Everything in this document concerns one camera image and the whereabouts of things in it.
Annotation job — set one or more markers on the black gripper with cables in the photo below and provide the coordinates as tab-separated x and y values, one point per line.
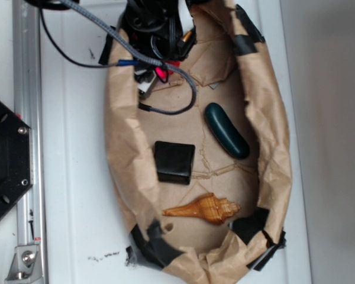
163	30

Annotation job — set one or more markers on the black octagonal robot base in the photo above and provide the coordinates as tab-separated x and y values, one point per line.
15	162

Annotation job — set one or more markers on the dark green cucumber toy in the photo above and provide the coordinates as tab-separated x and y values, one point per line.
225	132

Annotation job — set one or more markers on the black cube block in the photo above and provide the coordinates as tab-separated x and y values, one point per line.
174	162

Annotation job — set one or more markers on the brown paper bag tray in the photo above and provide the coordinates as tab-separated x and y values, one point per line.
231	66

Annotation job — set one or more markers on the orange conch shell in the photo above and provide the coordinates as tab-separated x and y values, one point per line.
206	207

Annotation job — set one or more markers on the white plastic lid board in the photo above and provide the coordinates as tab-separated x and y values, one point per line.
86	237

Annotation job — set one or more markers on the aluminium extrusion rail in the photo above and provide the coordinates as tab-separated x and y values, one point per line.
31	217

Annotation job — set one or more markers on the silver corner bracket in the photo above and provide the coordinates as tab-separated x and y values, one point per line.
26	266

